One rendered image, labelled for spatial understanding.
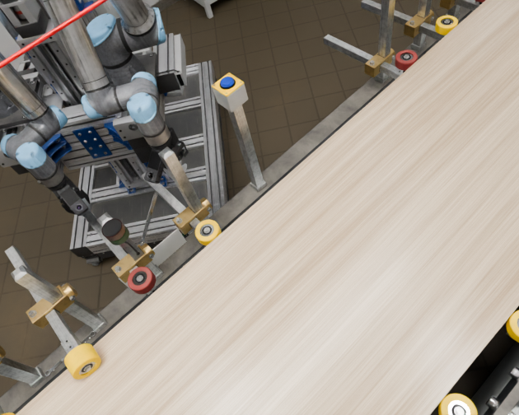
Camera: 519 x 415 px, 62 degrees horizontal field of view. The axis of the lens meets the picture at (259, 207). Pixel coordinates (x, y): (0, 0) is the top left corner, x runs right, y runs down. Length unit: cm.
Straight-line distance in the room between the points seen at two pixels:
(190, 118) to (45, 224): 111
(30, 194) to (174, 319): 208
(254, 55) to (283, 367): 258
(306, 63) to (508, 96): 179
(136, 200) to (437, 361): 178
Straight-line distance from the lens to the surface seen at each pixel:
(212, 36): 368
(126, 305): 162
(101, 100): 136
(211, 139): 255
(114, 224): 126
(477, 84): 174
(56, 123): 160
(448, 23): 198
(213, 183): 235
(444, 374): 120
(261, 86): 312
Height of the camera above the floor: 206
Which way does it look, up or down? 56 degrees down
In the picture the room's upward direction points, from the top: 18 degrees counter-clockwise
